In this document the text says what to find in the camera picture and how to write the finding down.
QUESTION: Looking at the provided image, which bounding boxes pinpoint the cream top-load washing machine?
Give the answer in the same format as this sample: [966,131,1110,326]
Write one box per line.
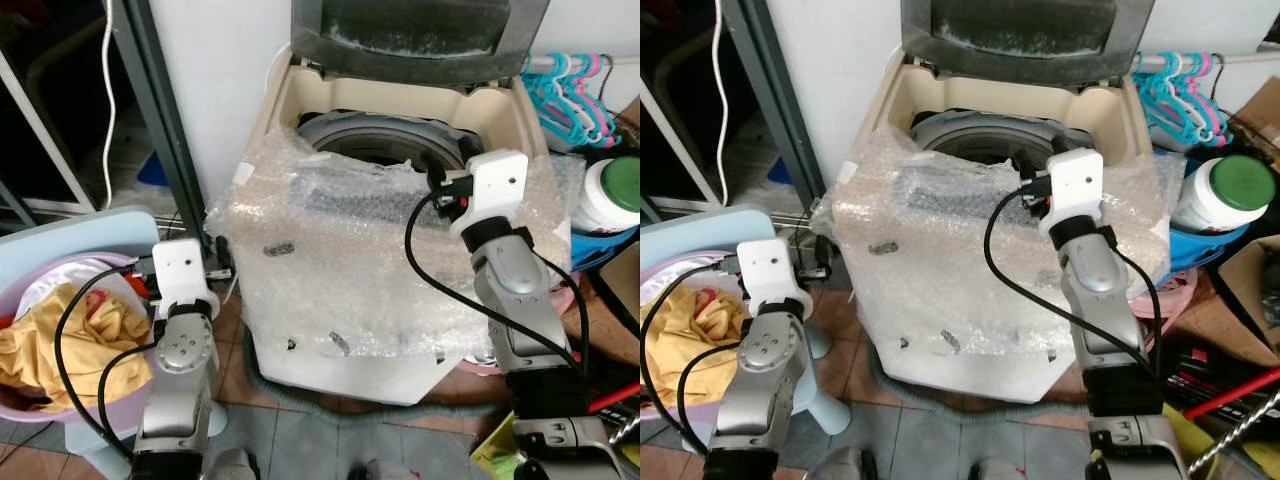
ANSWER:
[833,0,1178,404]
[225,0,578,407]

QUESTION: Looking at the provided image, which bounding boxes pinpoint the clear bubble wrap sheet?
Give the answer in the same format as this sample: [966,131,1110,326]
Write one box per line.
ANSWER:
[810,125,1178,399]
[205,128,578,401]

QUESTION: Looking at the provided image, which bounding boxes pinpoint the yellow cloth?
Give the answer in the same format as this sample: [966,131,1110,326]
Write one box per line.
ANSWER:
[0,283,153,413]
[645,284,749,409]

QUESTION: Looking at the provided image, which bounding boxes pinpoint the teal and pink hangers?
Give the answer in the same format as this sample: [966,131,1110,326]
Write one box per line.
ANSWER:
[520,52,623,151]
[1130,52,1233,151]

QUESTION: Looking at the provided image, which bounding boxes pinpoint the dark grey washer lid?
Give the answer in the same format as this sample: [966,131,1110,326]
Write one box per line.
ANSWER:
[290,0,552,87]
[900,0,1161,87]

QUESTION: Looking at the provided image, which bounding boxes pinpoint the white cloth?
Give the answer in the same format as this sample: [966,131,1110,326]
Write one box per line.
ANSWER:
[14,264,143,323]
[648,264,741,316]

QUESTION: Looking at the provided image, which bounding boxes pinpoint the small pink plastic basin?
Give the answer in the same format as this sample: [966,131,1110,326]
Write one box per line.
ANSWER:
[545,268,593,323]
[1140,266,1203,353]

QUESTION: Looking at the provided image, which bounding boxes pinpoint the white jar with green lid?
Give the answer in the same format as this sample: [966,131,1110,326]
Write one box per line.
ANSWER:
[571,154,641,237]
[1169,152,1278,237]

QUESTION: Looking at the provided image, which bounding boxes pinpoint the blue plastic tub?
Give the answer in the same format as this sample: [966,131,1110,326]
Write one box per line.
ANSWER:
[569,224,641,273]
[1164,224,1253,273]

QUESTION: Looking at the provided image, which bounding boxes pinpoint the pink plastic laundry basin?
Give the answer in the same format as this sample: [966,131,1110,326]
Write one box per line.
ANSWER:
[0,250,153,427]
[640,250,749,423]

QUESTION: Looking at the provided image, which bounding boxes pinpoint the brown cardboard box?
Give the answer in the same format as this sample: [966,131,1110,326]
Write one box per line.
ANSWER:
[598,240,641,336]
[1203,234,1280,353]

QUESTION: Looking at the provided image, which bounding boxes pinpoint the grey left robot foot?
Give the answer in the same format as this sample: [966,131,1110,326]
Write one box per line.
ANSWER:
[204,449,263,480]
[800,447,873,480]

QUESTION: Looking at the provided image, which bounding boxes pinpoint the red stick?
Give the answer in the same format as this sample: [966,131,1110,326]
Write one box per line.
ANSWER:
[1182,374,1280,422]
[584,381,641,417]

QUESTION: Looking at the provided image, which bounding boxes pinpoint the yellow plastic bag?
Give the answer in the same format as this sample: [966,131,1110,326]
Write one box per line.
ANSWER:
[1160,404,1217,480]
[470,410,523,480]

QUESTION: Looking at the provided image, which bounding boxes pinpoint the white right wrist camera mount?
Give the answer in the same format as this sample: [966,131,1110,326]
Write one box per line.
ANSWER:
[1037,148,1106,243]
[449,150,530,243]

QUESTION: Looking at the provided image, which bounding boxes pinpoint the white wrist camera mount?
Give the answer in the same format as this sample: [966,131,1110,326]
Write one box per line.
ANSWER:
[449,150,530,243]
[737,238,807,323]
[1037,148,1106,243]
[152,238,222,321]

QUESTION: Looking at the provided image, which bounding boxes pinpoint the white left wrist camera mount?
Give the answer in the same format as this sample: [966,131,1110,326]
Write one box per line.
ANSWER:
[152,238,222,321]
[737,238,807,323]

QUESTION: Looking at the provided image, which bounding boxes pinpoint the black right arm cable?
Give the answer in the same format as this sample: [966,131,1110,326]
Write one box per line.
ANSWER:
[984,184,1167,383]
[404,188,593,379]

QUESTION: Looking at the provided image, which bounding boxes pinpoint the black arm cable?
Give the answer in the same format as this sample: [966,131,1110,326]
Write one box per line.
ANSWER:
[404,188,593,379]
[984,184,1167,383]
[54,264,163,463]
[640,264,746,459]

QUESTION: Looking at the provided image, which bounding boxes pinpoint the grey metal door post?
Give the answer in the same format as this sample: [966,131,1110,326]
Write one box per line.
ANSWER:
[110,0,213,243]
[720,0,833,243]

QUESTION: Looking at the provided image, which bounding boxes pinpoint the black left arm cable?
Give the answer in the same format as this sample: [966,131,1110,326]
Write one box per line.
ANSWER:
[640,264,746,459]
[54,264,163,463]

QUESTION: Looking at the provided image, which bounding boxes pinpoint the white hanging cord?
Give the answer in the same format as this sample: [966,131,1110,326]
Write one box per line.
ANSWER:
[99,0,118,212]
[711,0,730,207]

